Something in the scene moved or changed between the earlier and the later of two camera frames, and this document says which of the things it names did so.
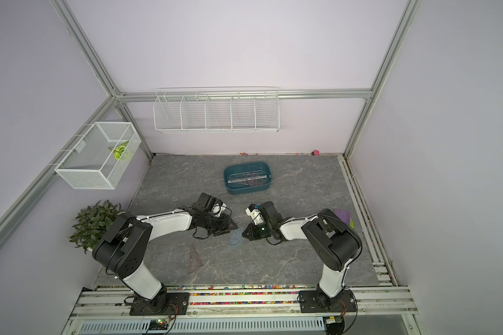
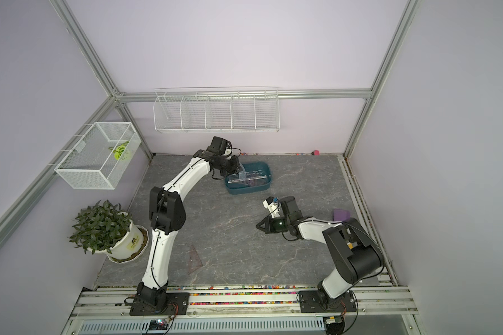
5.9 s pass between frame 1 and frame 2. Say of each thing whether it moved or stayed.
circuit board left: stayed
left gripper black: moved
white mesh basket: stayed
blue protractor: moved
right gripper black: moved
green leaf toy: stayed
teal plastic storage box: stayed
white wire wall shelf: stayed
